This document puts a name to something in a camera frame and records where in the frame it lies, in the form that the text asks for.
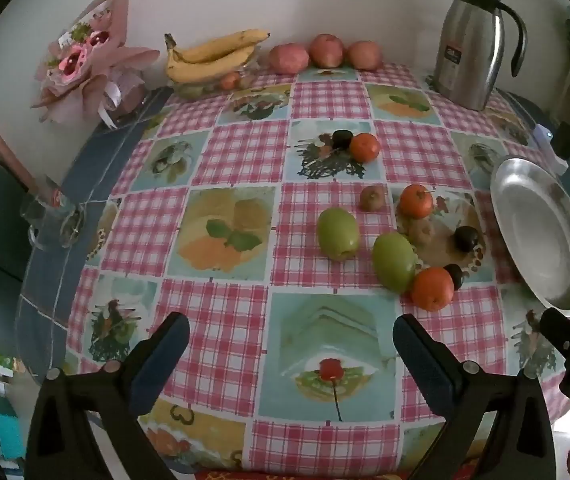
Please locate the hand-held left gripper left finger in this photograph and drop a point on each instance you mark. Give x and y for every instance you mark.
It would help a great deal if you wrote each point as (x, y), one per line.
(162, 360)

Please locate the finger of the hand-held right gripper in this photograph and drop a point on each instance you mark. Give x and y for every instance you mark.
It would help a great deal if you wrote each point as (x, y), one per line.
(560, 327)

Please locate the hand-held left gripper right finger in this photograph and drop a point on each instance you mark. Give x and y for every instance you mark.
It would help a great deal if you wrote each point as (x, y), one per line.
(422, 365)

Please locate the round metal plate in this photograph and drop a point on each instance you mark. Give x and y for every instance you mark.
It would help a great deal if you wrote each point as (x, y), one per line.
(535, 240)

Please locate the black plum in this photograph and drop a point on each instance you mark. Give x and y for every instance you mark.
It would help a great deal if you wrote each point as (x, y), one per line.
(466, 239)
(342, 140)
(457, 276)

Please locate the green jujube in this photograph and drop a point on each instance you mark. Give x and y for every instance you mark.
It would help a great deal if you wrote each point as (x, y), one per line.
(395, 261)
(337, 234)

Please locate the brown kiwi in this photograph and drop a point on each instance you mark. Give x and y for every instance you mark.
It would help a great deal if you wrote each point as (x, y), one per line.
(372, 198)
(421, 233)

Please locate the glass mug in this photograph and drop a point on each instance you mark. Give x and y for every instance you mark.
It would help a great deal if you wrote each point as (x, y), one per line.
(60, 220)

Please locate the white power adapter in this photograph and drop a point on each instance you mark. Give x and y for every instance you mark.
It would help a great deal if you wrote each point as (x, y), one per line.
(545, 135)

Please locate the checked fruit-print tablecloth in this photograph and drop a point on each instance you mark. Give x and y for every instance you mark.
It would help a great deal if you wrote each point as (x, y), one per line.
(245, 160)

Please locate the glass fruit bowl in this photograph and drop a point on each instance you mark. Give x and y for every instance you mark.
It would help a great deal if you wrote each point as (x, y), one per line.
(195, 91)

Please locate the steel thermos jug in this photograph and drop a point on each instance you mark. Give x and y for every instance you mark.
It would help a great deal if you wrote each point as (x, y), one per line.
(465, 60)

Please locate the small tangerine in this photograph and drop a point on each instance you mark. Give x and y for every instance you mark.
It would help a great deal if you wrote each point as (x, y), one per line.
(230, 81)

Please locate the pink flower bouquet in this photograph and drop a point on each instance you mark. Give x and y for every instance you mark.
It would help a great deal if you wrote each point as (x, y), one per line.
(80, 60)

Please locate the red apple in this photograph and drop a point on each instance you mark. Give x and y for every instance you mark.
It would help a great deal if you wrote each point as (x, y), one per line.
(326, 51)
(365, 56)
(289, 58)

